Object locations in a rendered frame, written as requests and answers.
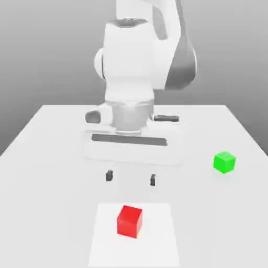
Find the small red cube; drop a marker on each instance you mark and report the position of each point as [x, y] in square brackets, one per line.
[129, 222]

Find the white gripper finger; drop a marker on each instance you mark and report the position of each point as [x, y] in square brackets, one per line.
[108, 173]
[152, 178]

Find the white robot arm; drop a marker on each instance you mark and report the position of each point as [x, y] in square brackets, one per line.
[129, 62]

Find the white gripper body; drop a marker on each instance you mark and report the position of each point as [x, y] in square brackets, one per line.
[129, 151]

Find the small green cube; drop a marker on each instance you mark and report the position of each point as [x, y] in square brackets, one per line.
[224, 162]

